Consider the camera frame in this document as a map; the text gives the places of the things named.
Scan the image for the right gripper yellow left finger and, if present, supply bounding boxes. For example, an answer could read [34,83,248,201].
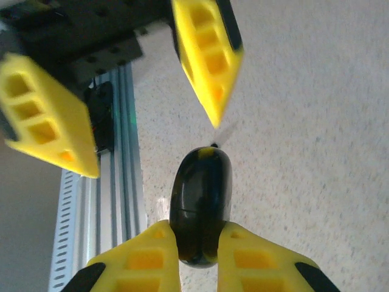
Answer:
[50,219,182,292]

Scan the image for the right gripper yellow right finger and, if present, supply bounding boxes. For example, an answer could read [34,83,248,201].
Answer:
[216,221,341,292]

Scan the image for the aluminium extrusion rail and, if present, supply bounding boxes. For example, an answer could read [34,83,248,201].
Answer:
[75,60,148,265]

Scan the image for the black earbud charging case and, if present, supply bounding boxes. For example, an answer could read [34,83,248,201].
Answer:
[168,145,233,270]

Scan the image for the slotted grey cable duct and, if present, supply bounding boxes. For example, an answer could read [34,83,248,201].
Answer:
[48,169,92,292]

